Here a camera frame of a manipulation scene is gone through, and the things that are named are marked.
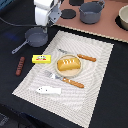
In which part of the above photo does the brown sausage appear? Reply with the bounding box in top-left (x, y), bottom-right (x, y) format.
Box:
top-left (15, 57), bottom-right (25, 76)

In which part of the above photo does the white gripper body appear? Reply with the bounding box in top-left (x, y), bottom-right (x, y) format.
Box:
top-left (34, 0), bottom-right (61, 31)

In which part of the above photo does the white toy fish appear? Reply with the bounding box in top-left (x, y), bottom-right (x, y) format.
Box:
top-left (36, 86), bottom-right (61, 95)

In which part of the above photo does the fork with orange handle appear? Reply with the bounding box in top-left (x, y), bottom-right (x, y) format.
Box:
top-left (44, 70), bottom-right (84, 88)

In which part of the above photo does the black burner disc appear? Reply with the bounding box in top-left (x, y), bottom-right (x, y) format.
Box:
top-left (61, 9), bottom-right (76, 19)
top-left (69, 0), bottom-right (84, 6)

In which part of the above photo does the yellow butter box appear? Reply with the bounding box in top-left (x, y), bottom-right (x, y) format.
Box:
top-left (32, 55), bottom-right (51, 63)

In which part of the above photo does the golden bread loaf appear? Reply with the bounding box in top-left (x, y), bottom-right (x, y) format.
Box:
top-left (57, 58), bottom-right (81, 71)

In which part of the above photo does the beige bowl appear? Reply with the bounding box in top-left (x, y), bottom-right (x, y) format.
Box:
top-left (119, 5), bottom-right (128, 30)

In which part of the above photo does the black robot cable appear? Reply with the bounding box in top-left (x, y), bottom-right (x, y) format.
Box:
top-left (0, 16), bottom-right (38, 29)

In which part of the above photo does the knife with orange handle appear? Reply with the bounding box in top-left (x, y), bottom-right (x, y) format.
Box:
top-left (57, 48), bottom-right (96, 62)

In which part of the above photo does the round wooden plate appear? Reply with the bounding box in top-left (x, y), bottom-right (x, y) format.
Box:
top-left (55, 54), bottom-right (82, 77)

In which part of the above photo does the grey saucepan with handle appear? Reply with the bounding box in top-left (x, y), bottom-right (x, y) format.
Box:
top-left (12, 27), bottom-right (48, 54)

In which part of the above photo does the woven beige placemat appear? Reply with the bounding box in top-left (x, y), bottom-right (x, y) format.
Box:
top-left (13, 31), bottom-right (113, 128)

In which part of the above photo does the pink toy stove board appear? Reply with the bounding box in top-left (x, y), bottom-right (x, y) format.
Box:
top-left (56, 0), bottom-right (128, 43)

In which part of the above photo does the grey cooking pot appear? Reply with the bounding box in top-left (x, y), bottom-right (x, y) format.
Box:
top-left (79, 0), bottom-right (105, 24)

